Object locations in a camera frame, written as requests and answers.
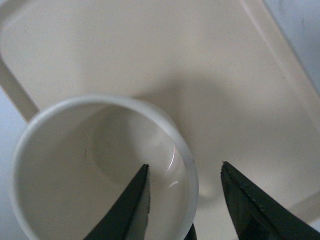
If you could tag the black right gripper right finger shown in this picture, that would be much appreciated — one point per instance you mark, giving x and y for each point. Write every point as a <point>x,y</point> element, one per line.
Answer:
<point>257,216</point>

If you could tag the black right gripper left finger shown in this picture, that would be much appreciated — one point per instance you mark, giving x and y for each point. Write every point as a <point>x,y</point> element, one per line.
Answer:
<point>128,217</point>

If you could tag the cream ceramic mug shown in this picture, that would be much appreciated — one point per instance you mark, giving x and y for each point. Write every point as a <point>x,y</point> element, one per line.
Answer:
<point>76,158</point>

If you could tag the beige rectangular plastic tray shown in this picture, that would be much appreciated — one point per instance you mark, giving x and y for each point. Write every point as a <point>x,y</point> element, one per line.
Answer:
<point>221,69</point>

